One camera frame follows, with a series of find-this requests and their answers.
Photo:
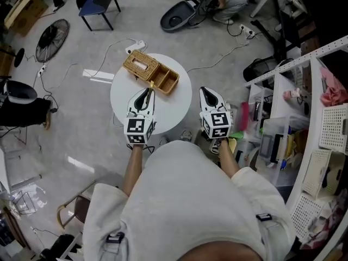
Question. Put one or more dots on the grey plastic seat shell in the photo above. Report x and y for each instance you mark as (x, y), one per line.
(175, 18)

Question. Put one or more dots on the person's grey sweatshirt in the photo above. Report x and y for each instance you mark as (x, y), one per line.
(190, 200)

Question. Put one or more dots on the blue grey chair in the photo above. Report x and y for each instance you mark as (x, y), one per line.
(98, 4)

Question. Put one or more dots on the person's shoe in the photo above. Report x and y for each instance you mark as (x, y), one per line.
(186, 136)
(163, 141)

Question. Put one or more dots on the pile of pink white cloth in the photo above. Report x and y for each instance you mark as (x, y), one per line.
(326, 222)

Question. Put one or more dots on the wicker basket organizer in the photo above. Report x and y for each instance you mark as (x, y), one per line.
(141, 64)

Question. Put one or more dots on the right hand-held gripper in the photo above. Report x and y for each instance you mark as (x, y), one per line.
(217, 125)

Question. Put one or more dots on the person's left shoe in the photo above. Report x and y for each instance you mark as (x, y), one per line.
(163, 141)

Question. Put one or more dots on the grey bucket seat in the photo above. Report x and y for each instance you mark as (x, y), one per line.
(20, 91)

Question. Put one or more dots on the person's right shoe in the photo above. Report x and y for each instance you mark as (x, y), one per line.
(186, 136)

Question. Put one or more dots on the cardboard box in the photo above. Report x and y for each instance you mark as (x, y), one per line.
(25, 11)

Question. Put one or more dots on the pink white bottle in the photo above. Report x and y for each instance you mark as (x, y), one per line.
(291, 94)

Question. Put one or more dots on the pink plastic container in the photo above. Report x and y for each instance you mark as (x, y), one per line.
(244, 115)

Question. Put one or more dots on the round white side table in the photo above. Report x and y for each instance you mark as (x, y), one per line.
(174, 107)

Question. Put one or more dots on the person's left forearm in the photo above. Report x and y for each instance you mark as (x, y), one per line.
(133, 170)

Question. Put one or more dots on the black mesh bin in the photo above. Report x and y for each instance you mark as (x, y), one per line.
(258, 69)

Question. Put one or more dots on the person's right forearm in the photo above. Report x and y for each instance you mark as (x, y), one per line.
(229, 159)

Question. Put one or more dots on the white metal shelf unit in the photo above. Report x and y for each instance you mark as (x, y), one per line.
(307, 64)

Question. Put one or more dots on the clear plastic storage box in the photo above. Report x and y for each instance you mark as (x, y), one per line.
(282, 173)

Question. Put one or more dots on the white perforated plastic basket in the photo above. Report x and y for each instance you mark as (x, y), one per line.
(305, 216)
(315, 173)
(334, 129)

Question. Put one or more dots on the wooden chair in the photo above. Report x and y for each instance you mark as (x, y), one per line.
(68, 208)

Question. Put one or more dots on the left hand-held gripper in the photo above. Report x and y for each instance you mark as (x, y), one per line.
(137, 129)

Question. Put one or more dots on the black floor fan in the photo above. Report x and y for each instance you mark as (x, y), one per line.
(53, 41)

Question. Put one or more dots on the wooden crate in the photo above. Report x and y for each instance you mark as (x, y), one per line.
(5, 60)

